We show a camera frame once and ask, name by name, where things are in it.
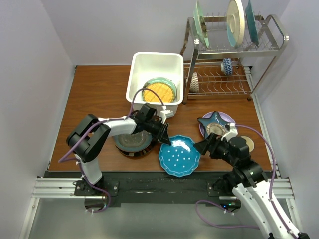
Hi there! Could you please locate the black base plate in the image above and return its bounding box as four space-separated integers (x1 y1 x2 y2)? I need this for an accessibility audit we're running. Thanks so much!
43 172 235 210

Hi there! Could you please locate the cream ceramic mug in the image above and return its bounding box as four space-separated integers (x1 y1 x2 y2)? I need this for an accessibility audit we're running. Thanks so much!
240 136 255 153

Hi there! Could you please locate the blue star-shaped dish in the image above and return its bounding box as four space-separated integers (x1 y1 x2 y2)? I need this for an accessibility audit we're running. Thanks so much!
197 111 237 137

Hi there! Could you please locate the grey blue ceramic plate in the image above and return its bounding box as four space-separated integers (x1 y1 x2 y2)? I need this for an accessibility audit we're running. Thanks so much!
113 131 153 152

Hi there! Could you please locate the mint plate in rack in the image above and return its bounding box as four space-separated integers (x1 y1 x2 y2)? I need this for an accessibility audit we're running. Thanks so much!
193 0 209 48

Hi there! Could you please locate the white plastic bin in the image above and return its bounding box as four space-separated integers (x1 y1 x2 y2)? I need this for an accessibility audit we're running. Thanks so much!
126 52 184 115

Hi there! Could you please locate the clear glass plate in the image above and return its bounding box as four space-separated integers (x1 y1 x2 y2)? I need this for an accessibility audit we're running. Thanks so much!
117 132 147 147

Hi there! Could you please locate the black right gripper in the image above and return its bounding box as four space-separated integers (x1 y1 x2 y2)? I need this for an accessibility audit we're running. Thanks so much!
193 132 237 167

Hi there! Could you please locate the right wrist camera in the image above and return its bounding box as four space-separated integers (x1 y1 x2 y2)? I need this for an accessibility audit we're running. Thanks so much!
221 123 238 142

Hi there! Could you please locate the blue zigzag bowl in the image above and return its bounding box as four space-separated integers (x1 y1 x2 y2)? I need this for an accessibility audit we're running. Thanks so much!
221 58 233 76

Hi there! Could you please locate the aluminium frame rail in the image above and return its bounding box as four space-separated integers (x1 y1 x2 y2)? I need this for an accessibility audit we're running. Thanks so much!
18 178 87 239

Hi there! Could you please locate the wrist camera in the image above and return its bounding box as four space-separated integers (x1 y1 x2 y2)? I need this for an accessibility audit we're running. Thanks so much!
221 123 238 142
159 105 174 124

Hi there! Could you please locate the lavender plate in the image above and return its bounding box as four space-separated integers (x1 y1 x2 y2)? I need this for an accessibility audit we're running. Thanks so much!
198 111 237 137

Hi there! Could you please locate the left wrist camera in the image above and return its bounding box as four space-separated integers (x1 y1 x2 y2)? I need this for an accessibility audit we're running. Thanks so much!
159 105 174 124

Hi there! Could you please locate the teal plate in rack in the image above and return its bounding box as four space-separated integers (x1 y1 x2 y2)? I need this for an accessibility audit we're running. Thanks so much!
245 0 259 47

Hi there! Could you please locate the metal dish rack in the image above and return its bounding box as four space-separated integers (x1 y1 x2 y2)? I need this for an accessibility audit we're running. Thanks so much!
180 14 289 104

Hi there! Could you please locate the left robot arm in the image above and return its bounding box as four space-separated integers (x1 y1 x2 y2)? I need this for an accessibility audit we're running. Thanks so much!
60 103 173 195

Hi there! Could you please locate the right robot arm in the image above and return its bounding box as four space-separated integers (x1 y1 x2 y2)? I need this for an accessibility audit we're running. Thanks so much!
194 133 309 239

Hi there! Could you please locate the black gold striped plate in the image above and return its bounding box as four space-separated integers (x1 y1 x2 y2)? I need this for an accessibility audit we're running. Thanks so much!
116 146 154 158

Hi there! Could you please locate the mint green floral plate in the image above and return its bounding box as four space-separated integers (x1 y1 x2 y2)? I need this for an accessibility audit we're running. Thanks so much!
143 77 177 98

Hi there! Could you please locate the blue polka dot plate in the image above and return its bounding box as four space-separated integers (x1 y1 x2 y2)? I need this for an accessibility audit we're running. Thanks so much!
158 135 201 178

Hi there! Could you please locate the woven bamboo plate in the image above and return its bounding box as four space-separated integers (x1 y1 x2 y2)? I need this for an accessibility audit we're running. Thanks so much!
142 83 175 103

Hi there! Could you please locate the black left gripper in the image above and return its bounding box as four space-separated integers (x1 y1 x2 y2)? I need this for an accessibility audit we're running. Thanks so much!
144 119 171 145

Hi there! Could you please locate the cream blue spiral plate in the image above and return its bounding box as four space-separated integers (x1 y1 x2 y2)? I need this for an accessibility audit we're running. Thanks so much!
226 0 245 48

